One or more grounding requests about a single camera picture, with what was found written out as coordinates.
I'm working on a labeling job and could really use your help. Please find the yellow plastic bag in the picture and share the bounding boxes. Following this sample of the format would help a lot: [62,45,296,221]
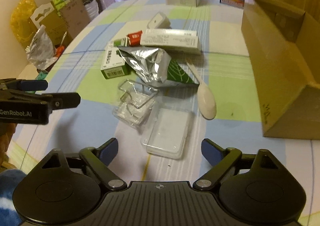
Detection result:
[10,0,37,49]

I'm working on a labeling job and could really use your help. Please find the brown cardboard box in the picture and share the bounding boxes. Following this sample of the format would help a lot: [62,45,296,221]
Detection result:
[241,0,319,140]

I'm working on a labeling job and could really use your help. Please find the silver foil bag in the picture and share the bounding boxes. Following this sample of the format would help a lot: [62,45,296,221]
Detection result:
[117,47,172,87]

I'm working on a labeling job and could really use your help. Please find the white medicine tablet box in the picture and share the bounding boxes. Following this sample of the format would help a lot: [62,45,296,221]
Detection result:
[140,34,201,55]

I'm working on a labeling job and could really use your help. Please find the crumpled silver plastic bag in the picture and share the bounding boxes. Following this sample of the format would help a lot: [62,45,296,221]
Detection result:
[25,25,57,70]

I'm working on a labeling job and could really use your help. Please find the wire rack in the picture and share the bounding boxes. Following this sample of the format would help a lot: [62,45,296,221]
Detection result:
[112,79,159,129]

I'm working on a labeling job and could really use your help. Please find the white square night light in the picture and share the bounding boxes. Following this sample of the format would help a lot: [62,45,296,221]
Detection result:
[147,12,171,29]

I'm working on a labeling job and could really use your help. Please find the clear plastic lidded container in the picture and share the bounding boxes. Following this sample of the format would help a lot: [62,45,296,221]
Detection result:
[141,106,193,160]

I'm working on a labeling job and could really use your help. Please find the brown cardboard pieces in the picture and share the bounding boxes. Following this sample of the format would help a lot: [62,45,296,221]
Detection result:
[30,0,90,46]

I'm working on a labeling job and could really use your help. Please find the checked tablecloth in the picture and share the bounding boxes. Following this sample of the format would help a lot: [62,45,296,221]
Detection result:
[6,0,320,226]

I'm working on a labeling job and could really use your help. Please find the long white ointment box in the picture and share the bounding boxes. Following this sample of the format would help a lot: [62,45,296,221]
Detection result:
[145,29,197,36]

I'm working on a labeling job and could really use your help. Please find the green white spray box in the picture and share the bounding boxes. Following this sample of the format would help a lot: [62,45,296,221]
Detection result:
[100,37,130,79]

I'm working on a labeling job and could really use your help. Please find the green leaf carton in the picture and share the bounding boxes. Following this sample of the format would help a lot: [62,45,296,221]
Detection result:
[161,59,199,87]

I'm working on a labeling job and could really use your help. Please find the white plastic spoon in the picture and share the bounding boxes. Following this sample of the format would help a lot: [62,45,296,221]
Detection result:
[185,58,217,120]

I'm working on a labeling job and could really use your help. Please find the red snack packet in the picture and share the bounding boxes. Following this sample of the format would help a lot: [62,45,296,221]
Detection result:
[127,30,143,47]

